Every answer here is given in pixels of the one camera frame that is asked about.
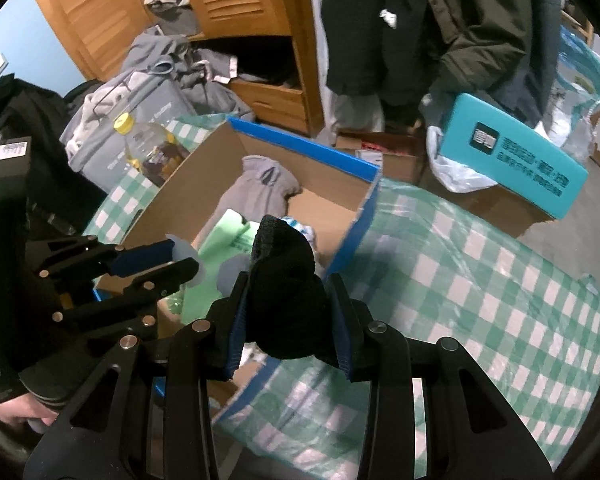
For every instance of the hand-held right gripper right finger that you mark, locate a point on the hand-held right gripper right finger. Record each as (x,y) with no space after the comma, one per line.
(342,345)

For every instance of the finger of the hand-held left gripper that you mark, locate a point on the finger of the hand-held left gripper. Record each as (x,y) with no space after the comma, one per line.
(175,272)
(145,257)

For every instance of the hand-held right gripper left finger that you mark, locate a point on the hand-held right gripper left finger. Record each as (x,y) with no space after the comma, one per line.
(236,345)

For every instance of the light green plastic pouch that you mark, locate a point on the light green plastic pouch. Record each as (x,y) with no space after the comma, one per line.
(220,240)

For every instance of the black knit sock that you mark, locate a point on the black knit sock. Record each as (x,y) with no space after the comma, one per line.
(285,290)

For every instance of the grey fleece cloth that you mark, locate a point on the grey fleece cloth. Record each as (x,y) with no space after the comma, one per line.
(260,185)

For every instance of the blue cardboard box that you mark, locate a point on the blue cardboard box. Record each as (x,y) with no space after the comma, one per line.
(325,200)

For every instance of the person's left hand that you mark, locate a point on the person's left hand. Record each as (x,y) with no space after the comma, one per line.
(20,410)

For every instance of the yellow-capped oil bottle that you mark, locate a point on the yellow-capped oil bottle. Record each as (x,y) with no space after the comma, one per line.
(150,155)

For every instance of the grey tote bag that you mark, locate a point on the grey tote bag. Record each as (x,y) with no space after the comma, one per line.
(105,130)

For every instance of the green checked tablecloth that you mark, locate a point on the green checked tablecloth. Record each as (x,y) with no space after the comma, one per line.
(480,300)

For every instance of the black bag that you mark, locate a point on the black bag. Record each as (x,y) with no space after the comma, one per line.
(10,110)

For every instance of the brown cardboard box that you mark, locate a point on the brown cardboard box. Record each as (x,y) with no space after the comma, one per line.
(490,210)

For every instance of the grey hoodie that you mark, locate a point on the grey hoodie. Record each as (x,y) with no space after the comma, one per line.
(160,55)

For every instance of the white plastic bag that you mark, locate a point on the white plastic bag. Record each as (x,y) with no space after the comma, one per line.
(455,172)

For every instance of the teal printed box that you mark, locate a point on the teal printed box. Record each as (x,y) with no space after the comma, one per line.
(510,155)

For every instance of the folded grey clothes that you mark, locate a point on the folded grey clothes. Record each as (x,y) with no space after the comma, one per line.
(172,2)

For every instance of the wooden louvred wardrobe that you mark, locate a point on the wooden louvred wardrobe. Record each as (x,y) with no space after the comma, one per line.
(240,5)

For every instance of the grey-blue jacket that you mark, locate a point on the grey-blue jacket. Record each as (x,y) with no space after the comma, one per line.
(542,70)

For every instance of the olive jacket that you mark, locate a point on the olive jacket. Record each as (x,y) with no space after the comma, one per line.
(480,25)

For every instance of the clear blue plastic bag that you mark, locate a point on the clear blue plastic bag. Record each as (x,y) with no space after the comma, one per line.
(580,80)

